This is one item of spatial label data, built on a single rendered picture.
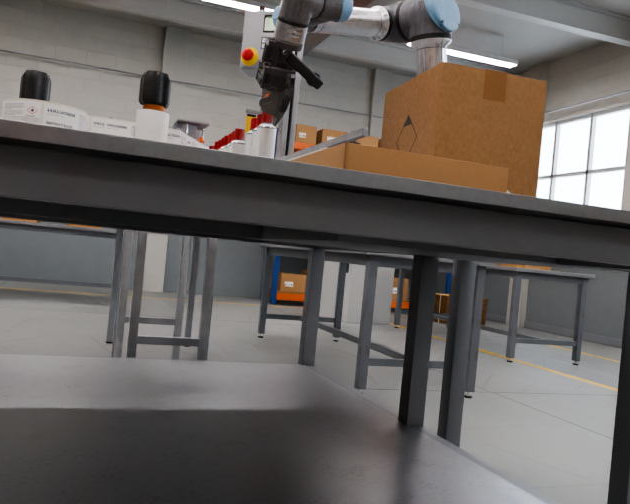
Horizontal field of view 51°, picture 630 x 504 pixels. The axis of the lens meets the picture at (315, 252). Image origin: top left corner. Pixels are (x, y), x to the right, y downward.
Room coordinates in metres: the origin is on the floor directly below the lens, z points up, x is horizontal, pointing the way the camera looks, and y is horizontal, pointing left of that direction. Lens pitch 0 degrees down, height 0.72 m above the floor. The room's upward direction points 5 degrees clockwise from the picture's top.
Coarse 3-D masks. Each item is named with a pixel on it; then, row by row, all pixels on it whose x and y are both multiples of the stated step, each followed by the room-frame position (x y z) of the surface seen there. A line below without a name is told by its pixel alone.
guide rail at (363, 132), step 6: (354, 132) 1.27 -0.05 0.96; (360, 132) 1.24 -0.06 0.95; (366, 132) 1.24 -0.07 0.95; (336, 138) 1.36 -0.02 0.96; (342, 138) 1.32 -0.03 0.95; (348, 138) 1.29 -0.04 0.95; (354, 138) 1.27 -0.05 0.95; (318, 144) 1.45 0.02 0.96; (324, 144) 1.42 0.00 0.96; (330, 144) 1.38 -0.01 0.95; (336, 144) 1.36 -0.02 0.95; (300, 150) 1.57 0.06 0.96; (306, 150) 1.53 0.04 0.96; (312, 150) 1.49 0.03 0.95; (288, 156) 1.66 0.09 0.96; (294, 156) 1.61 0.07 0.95
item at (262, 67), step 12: (264, 48) 1.59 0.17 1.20; (276, 48) 1.56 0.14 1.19; (288, 48) 1.55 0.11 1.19; (300, 48) 1.57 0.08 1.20; (264, 60) 1.57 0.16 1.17; (276, 60) 1.58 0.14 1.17; (264, 72) 1.57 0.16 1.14; (276, 72) 1.57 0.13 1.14; (288, 72) 1.58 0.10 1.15; (264, 84) 1.58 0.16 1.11; (276, 84) 1.60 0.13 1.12; (288, 84) 1.60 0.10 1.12
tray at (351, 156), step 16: (352, 144) 0.88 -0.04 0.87; (304, 160) 1.03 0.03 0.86; (320, 160) 0.96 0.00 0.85; (336, 160) 0.90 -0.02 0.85; (352, 160) 0.88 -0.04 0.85; (368, 160) 0.89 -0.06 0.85; (384, 160) 0.90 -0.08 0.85; (400, 160) 0.91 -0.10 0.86; (416, 160) 0.91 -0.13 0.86; (432, 160) 0.92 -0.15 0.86; (448, 160) 0.93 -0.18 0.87; (400, 176) 0.91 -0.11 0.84; (416, 176) 0.92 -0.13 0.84; (432, 176) 0.92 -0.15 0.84; (448, 176) 0.93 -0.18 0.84; (464, 176) 0.94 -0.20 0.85; (480, 176) 0.95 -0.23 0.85; (496, 176) 0.96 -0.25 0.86
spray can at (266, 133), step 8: (264, 112) 1.74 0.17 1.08; (264, 120) 1.74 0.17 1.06; (272, 120) 1.74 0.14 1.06; (264, 128) 1.73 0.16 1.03; (272, 128) 1.73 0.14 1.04; (256, 136) 1.75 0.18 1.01; (264, 136) 1.73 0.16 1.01; (272, 136) 1.73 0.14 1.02; (256, 144) 1.74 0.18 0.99; (264, 144) 1.73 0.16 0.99; (272, 144) 1.74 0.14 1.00; (256, 152) 1.74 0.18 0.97; (264, 152) 1.73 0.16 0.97; (272, 152) 1.74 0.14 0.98
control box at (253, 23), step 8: (248, 16) 2.10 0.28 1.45; (256, 16) 2.09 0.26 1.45; (248, 24) 2.10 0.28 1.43; (256, 24) 2.09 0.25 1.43; (248, 32) 2.10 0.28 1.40; (256, 32) 2.09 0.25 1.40; (264, 32) 2.08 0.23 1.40; (248, 40) 2.10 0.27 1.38; (256, 40) 2.09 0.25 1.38; (256, 48) 2.09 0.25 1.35; (256, 56) 2.09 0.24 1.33; (240, 64) 2.11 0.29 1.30; (248, 64) 2.09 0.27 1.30; (256, 64) 2.09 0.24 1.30; (248, 72) 2.13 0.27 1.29; (256, 72) 2.13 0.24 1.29
